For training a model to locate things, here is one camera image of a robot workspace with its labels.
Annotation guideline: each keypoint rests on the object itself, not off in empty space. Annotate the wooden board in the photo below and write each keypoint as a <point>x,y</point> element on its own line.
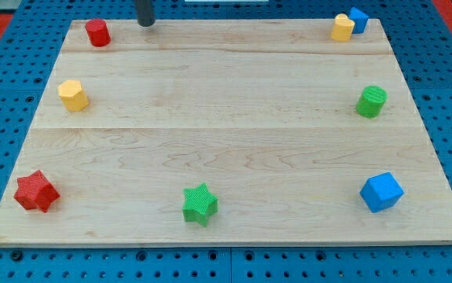
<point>262,111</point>

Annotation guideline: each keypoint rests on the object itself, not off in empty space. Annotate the yellow hexagon block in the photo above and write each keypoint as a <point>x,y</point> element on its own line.
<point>73,95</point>

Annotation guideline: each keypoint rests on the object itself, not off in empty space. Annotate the yellow heart block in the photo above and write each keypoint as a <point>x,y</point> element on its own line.
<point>343,27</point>

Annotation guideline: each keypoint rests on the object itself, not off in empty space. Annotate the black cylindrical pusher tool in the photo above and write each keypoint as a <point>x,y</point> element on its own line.
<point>145,13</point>

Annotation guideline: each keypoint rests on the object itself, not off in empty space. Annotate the blue cube block front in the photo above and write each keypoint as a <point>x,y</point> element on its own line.
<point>381,192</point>

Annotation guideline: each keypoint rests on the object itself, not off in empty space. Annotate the red cylinder block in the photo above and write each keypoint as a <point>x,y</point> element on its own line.
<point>97,31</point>

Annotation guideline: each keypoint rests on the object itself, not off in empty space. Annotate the green cylinder block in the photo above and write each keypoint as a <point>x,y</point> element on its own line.
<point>371,101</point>

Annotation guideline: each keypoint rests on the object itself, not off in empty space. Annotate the blue block back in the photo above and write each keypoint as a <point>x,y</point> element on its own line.
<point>359,18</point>

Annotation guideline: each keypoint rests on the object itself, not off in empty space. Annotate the green star block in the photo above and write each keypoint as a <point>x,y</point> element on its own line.
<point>199,205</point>

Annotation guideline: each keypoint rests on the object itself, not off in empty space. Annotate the red star block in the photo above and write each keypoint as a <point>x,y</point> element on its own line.
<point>35,192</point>

